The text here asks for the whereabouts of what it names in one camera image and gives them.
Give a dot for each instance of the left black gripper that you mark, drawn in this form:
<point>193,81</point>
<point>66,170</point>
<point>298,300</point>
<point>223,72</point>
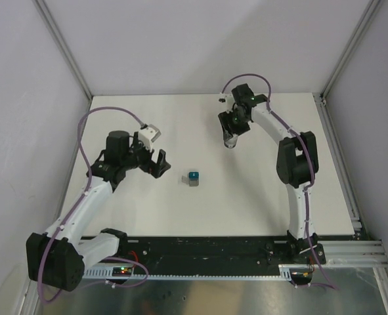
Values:
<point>155,169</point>

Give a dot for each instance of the grey slotted cable duct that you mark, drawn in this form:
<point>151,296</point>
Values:
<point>106,272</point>

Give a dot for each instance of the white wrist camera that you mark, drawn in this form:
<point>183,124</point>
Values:
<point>148,135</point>
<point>227,100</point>

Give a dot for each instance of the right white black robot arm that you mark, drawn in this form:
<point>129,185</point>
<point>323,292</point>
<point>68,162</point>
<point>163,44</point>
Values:
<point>296,161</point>

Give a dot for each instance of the left aluminium frame post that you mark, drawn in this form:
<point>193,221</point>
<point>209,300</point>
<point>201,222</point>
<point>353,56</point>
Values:
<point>62,46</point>

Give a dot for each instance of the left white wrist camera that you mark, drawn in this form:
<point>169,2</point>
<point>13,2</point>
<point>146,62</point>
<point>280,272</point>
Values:
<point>148,135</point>

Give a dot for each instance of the aluminium frame crossbar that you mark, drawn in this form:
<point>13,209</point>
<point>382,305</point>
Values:
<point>355,254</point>

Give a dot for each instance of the aluminium frame post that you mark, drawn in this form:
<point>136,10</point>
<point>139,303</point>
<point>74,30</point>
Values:
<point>360,30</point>
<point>62,46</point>

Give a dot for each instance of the blue pill box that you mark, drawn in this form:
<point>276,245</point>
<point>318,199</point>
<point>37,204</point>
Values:
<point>193,176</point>

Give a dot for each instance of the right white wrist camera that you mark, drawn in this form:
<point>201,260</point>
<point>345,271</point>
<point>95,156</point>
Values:
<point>227,100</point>

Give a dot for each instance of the white pill bottle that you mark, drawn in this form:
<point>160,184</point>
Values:
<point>230,141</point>

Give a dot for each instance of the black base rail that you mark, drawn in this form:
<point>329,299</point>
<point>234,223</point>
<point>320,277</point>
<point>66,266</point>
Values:
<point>224,256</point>

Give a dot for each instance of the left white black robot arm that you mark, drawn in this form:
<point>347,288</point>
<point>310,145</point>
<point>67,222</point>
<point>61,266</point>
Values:
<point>58,257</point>

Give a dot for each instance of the right aluminium frame post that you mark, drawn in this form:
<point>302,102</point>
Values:
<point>360,30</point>

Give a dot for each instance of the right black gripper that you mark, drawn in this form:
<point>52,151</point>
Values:
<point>224,119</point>

